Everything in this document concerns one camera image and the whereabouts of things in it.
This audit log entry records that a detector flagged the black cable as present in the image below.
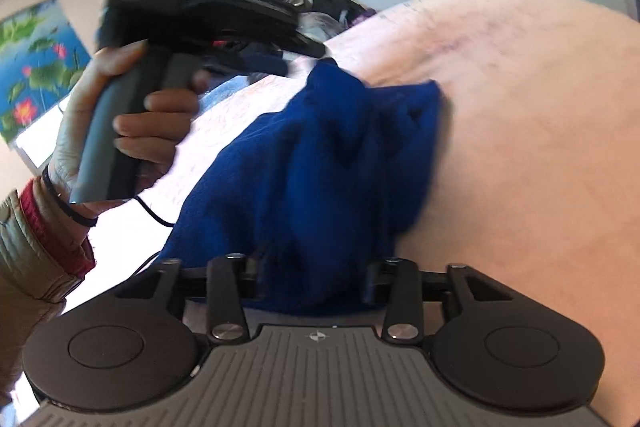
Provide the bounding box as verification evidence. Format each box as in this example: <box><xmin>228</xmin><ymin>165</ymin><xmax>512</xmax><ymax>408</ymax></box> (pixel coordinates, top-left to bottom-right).
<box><xmin>130</xmin><ymin>193</ymin><xmax>177</xmax><ymax>278</ymax></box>

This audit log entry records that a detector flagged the lotus print roller blind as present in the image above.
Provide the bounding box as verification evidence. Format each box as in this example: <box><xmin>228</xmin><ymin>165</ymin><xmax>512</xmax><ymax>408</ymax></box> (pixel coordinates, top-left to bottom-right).
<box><xmin>0</xmin><ymin>0</ymin><xmax>90</xmax><ymax>144</ymax></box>

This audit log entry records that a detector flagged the beige jacket sleeve forearm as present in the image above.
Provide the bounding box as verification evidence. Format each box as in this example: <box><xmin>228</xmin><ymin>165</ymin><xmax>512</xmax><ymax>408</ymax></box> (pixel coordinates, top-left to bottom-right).
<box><xmin>1</xmin><ymin>178</ymin><xmax>96</xmax><ymax>407</ymax></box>

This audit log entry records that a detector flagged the window with grey frame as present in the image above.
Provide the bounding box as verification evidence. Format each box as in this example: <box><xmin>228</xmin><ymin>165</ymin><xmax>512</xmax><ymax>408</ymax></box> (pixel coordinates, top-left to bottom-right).
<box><xmin>11</xmin><ymin>98</ymin><xmax>70</xmax><ymax>173</ymax></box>

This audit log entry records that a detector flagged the pink bed blanket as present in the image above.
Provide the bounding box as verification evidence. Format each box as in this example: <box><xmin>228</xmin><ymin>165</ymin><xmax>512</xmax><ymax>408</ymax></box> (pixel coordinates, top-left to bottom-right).
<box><xmin>60</xmin><ymin>0</ymin><xmax>640</xmax><ymax>427</ymax></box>

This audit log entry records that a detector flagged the person's left hand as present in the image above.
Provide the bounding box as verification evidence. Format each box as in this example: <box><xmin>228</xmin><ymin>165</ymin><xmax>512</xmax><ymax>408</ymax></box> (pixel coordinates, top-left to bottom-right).
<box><xmin>46</xmin><ymin>42</ymin><xmax>213</xmax><ymax>225</ymax></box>

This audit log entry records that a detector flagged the blue knit sweater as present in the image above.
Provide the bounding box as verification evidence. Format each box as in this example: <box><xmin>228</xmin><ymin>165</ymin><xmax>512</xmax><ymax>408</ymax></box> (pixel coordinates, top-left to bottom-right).
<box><xmin>160</xmin><ymin>60</ymin><xmax>444</xmax><ymax>317</ymax></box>

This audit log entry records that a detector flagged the pile of dark clothes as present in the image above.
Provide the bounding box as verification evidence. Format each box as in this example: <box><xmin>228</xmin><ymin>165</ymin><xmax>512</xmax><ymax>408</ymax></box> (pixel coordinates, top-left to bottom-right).
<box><xmin>202</xmin><ymin>0</ymin><xmax>376</xmax><ymax>83</ymax></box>

